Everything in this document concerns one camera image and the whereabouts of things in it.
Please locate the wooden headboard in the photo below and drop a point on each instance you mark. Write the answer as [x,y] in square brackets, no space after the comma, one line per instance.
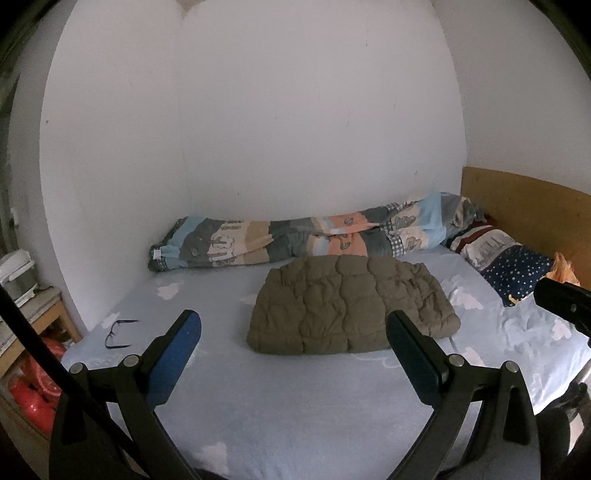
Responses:
[521,207]

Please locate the patchwork cartoon quilt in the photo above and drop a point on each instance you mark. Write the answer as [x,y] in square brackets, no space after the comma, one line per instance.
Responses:
[277,240]

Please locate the wooden bedside table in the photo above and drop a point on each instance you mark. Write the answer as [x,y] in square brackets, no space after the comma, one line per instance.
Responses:
[41,304]

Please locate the red plastic bag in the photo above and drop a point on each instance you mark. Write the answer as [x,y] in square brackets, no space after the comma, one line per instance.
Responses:
[37,392]

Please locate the white appliance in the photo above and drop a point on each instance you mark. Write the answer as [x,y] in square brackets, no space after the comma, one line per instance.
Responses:
[18,277]

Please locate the olive puffer jacket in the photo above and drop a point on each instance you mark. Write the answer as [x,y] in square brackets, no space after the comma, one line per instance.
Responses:
[351,304]

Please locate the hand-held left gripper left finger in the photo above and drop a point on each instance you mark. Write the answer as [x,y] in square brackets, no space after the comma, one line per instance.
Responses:
[178,360]

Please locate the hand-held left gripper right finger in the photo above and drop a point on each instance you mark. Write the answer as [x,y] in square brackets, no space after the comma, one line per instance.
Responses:
[415,364]

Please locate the white wall switch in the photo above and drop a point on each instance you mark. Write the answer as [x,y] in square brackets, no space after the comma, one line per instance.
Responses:
[14,218]

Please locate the black frame eyeglasses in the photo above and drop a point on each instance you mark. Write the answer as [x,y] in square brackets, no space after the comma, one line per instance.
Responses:
[107,339]

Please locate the orange floral scarf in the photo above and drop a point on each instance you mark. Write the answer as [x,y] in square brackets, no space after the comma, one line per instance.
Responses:
[565,272]

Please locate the navy star print pillow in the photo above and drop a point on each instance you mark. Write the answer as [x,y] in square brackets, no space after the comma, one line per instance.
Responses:
[517,272]

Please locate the light blue cloud bed sheet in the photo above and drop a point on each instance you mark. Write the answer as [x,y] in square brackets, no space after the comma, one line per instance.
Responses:
[300,406]

